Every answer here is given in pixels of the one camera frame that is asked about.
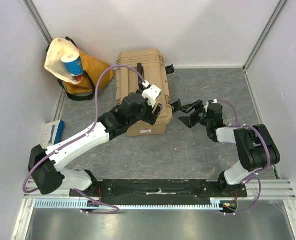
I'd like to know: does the tan plastic tool box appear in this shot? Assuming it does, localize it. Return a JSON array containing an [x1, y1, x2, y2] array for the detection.
[[115, 49, 182, 138]]

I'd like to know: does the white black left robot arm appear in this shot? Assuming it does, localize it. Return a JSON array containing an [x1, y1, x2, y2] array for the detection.
[[28, 89, 163, 197]]

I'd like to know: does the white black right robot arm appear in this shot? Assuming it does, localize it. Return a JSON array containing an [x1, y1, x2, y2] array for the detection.
[[171, 99, 280, 197]]

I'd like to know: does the tan leather tool bag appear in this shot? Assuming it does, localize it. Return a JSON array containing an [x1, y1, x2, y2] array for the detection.
[[44, 37, 114, 101]]

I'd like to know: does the blue packaged tool card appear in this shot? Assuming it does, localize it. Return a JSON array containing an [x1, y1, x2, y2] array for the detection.
[[40, 120, 65, 149]]

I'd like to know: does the blue paper towel roll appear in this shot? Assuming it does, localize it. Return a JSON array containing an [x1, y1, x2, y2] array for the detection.
[[60, 51, 83, 77]]

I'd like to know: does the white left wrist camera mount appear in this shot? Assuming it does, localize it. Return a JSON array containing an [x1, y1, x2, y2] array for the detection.
[[141, 81, 162, 107]]

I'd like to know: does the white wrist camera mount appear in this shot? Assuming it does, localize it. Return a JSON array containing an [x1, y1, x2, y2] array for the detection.
[[141, 81, 162, 107], [204, 99, 218, 112]]

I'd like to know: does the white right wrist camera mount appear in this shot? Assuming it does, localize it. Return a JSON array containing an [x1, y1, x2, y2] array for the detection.
[[204, 99, 218, 112]]

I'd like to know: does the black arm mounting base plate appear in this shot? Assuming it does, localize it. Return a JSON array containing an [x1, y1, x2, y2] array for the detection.
[[69, 178, 248, 205]]

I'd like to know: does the grey slotted cable duct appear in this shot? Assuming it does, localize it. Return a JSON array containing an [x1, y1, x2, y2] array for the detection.
[[34, 198, 225, 211]]

